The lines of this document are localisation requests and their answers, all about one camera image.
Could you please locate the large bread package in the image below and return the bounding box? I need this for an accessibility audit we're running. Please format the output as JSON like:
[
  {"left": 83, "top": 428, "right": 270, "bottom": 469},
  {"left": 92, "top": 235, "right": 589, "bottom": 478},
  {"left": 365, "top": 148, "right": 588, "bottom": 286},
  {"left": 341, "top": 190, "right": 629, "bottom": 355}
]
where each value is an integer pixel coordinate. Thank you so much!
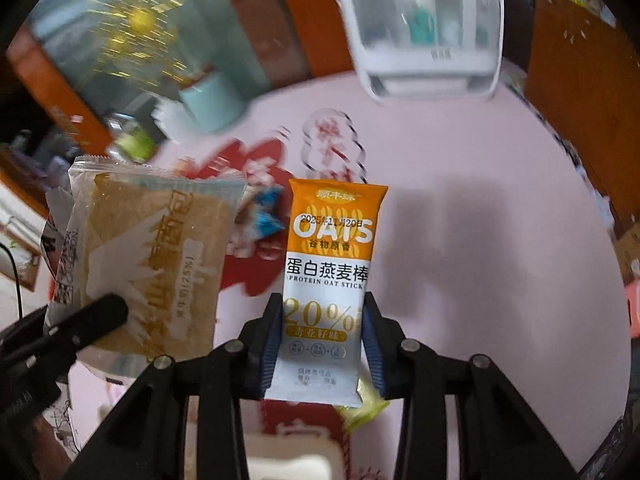
[{"left": 47, "top": 155, "right": 246, "bottom": 380}]

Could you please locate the orange white oats bar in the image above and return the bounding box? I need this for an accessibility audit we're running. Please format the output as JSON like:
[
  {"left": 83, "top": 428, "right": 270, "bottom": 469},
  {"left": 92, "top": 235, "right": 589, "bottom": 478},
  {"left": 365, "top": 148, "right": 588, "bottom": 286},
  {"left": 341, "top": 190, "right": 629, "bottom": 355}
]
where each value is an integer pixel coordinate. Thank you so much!
[{"left": 266, "top": 179, "right": 388, "bottom": 408}]

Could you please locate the white plastic tray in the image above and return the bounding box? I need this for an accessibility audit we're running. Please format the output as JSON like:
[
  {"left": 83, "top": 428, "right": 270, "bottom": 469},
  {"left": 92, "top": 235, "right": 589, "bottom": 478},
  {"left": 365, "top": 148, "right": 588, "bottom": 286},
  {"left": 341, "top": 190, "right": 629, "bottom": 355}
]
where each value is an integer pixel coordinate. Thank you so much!
[{"left": 244, "top": 434, "right": 346, "bottom": 480}]

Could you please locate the green small snack packet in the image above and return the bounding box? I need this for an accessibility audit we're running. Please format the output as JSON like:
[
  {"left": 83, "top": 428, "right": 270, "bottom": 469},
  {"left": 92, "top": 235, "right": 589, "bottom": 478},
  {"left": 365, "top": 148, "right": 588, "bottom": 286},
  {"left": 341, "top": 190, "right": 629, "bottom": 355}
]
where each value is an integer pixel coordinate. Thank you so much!
[{"left": 334, "top": 376, "right": 390, "bottom": 434}]

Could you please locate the red white snack packet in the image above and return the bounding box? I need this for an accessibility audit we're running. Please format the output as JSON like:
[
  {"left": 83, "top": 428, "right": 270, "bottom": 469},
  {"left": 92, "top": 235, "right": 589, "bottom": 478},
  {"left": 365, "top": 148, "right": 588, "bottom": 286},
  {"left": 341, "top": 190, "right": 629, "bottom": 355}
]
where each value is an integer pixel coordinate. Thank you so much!
[{"left": 40, "top": 188, "right": 78, "bottom": 306}]

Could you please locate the pink printed tablecloth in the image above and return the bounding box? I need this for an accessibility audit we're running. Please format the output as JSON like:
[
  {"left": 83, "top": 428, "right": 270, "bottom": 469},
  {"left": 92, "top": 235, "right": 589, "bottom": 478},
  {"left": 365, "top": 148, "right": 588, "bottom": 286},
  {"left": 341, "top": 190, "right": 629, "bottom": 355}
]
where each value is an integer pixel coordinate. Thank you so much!
[{"left": 220, "top": 75, "right": 630, "bottom": 467}]

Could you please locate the clear bottle green label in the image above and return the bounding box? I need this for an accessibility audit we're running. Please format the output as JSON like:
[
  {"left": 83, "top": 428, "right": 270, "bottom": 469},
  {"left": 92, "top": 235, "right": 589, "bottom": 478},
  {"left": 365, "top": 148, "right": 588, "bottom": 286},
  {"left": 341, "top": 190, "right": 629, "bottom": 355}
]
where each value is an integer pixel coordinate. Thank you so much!
[{"left": 105, "top": 113, "right": 157, "bottom": 164}]

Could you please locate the blue white candy packet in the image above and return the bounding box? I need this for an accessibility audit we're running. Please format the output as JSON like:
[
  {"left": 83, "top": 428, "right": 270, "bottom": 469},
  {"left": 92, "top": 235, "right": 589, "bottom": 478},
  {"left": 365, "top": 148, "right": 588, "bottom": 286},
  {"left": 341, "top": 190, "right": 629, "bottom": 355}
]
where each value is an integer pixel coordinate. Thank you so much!
[{"left": 235, "top": 185, "right": 284, "bottom": 242}]

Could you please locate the teal canister with brown lid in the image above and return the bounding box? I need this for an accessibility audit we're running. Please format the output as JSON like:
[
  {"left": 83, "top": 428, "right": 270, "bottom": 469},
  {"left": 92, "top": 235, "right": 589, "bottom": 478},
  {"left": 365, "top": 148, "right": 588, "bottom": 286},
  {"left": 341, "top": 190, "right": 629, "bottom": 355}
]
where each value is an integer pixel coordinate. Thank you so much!
[{"left": 179, "top": 70, "right": 246, "bottom": 133}]

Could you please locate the white countertop sterilizer cabinet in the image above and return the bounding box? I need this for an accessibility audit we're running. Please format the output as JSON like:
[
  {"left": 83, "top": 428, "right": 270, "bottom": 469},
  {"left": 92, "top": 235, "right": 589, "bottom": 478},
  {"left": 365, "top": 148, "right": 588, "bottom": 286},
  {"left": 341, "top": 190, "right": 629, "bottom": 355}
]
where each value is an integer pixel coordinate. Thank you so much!
[{"left": 337, "top": 0, "right": 506, "bottom": 103}]

